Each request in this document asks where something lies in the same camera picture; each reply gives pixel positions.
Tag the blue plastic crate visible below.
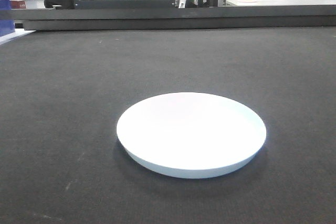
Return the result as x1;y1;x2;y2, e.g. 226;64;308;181
1;0;15;37

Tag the light blue round tray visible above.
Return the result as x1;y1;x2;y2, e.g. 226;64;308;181
116;92;267;179

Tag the red box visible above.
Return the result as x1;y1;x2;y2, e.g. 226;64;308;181
10;0;26;9

